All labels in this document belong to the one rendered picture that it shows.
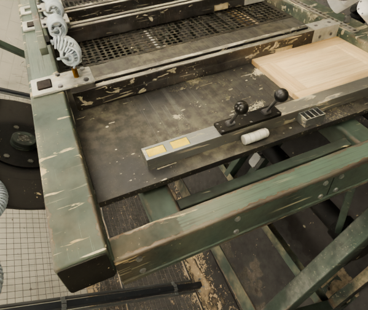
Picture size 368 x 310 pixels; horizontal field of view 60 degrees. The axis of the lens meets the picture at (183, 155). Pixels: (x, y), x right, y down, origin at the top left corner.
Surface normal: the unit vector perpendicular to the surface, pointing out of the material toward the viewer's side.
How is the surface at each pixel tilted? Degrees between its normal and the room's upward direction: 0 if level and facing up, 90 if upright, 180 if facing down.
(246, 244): 0
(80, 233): 57
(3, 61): 90
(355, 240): 0
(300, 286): 0
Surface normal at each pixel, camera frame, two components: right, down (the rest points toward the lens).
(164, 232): -0.05, -0.71
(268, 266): -0.80, -0.12
